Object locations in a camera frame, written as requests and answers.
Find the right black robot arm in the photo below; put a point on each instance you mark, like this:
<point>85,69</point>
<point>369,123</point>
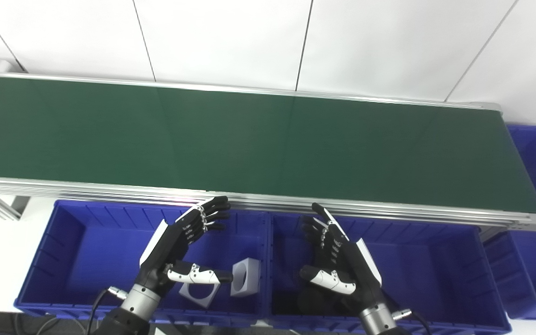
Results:
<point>377,321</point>

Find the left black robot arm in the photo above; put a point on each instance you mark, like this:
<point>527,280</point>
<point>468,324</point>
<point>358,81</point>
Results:
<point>128,316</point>

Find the white square part round hole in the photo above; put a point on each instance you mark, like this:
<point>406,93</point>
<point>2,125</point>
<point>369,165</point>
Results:
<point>254,274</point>
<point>185,293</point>

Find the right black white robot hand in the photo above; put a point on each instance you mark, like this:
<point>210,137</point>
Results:
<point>347,265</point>

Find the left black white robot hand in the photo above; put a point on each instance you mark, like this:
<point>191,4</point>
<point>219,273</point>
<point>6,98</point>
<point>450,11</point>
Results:
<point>175,239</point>

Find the green conveyor belt aluminium frame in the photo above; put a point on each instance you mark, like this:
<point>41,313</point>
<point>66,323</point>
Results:
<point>249,139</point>

